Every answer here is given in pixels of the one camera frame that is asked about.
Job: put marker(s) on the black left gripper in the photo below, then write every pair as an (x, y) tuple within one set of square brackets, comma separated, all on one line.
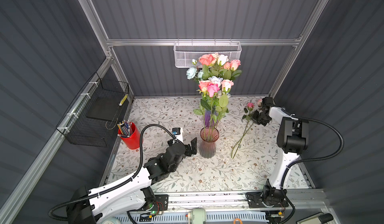
[(188, 152)]

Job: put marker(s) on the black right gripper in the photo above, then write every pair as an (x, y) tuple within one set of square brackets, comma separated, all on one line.
[(254, 118)]

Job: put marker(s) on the pink grey glass vase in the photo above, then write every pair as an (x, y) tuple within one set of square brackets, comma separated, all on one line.
[(208, 147)]

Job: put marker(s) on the purple blue glass vase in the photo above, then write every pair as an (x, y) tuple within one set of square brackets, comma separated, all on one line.
[(211, 121)]

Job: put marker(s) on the pale pink rose stem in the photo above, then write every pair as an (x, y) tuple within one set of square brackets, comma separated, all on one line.
[(216, 92)]

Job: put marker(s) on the light blue peony flower stem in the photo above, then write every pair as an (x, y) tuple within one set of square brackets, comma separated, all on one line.
[(195, 73)]

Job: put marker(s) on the cream pink rose stem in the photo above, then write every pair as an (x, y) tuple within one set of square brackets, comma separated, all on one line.
[(222, 64)]

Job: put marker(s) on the pink peony flower stem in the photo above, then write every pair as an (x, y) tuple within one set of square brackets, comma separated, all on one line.
[(207, 61)]

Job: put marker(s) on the pink coral rose stem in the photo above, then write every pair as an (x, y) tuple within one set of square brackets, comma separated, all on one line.
[(230, 70)]

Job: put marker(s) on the white blue rose stem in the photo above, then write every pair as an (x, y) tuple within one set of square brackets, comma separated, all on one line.
[(216, 80)]

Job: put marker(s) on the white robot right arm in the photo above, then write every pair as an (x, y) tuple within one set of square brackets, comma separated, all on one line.
[(292, 140)]

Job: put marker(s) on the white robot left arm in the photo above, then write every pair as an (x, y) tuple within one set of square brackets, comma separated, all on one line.
[(131, 193)]

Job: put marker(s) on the small pink rose stem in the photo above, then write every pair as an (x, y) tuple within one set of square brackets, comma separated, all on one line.
[(249, 110)]

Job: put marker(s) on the floral table mat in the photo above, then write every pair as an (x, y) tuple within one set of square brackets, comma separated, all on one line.
[(242, 162)]

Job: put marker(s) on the red pencil cup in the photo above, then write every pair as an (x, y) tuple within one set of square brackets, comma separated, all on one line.
[(129, 134)]

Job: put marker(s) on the yellow marker in black basket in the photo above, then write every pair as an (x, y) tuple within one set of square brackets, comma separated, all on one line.
[(123, 100)]

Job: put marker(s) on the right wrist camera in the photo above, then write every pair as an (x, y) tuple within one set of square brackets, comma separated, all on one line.
[(267, 102)]

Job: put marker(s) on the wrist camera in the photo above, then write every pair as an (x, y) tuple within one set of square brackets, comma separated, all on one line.
[(177, 134), (267, 102)]

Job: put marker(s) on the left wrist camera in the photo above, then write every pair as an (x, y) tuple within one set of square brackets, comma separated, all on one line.
[(177, 134)]

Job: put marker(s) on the white wire mesh basket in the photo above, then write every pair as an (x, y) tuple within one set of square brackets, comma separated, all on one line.
[(188, 53)]

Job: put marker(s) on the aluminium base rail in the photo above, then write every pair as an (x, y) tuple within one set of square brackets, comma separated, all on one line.
[(241, 200)]

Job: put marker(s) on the black wire mesh basket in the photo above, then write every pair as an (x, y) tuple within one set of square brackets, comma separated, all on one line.
[(94, 119)]

